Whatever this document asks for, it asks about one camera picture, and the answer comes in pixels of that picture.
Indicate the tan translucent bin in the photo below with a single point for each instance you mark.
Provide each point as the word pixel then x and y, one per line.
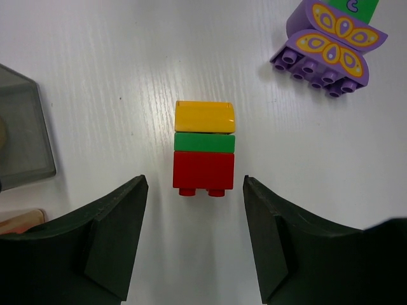
pixel 22 223

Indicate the purple butterfly lego brick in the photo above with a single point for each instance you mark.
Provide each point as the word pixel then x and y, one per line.
pixel 326 47

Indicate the striped red green lego stack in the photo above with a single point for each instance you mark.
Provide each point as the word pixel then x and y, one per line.
pixel 204 147

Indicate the green number lego brick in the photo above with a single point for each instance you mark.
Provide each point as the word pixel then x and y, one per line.
pixel 362 10

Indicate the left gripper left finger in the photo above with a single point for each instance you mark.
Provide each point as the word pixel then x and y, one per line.
pixel 83 257

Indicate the grey translucent bin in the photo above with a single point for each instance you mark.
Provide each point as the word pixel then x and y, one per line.
pixel 26 152

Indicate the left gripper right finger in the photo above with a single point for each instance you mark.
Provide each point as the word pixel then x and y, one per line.
pixel 301 258

